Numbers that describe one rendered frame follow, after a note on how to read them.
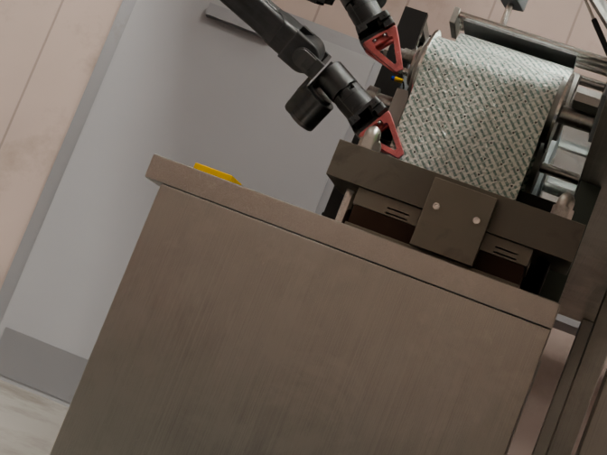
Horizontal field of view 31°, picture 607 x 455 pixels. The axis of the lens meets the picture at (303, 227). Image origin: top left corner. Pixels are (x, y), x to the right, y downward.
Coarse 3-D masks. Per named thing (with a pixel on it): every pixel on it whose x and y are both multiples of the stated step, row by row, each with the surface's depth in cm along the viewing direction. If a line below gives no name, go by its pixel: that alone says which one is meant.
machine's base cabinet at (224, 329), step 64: (192, 256) 169; (256, 256) 167; (320, 256) 165; (128, 320) 169; (192, 320) 167; (256, 320) 165; (320, 320) 164; (384, 320) 162; (448, 320) 160; (512, 320) 159; (128, 384) 167; (192, 384) 165; (256, 384) 164; (320, 384) 162; (384, 384) 160; (448, 384) 159; (512, 384) 157; (64, 448) 167; (128, 448) 165; (192, 448) 164; (256, 448) 162; (320, 448) 161; (384, 448) 159; (448, 448) 157
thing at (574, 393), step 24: (600, 312) 297; (576, 336) 387; (600, 336) 296; (576, 360) 386; (600, 360) 295; (576, 384) 295; (552, 408) 384; (576, 408) 294; (600, 408) 192; (552, 432) 383; (576, 432) 293; (600, 432) 191
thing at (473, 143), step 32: (416, 96) 193; (448, 96) 192; (416, 128) 192; (448, 128) 191; (480, 128) 190; (512, 128) 189; (416, 160) 191; (448, 160) 190; (480, 160) 189; (512, 160) 188; (512, 192) 187
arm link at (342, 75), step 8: (328, 64) 196; (336, 64) 194; (328, 72) 194; (336, 72) 194; (344, 72) 194; (320, 80) 195; (328, 80) 194; (336, 80) 193; (344, 80) 193; (352, 80) 194; (312, 88) 196; (320, 88) 199; (328, 88) 194; (336, 88) 193; (320, 96) 196; (328, 96) 196; (336, 96) 194; (328, 104) 197
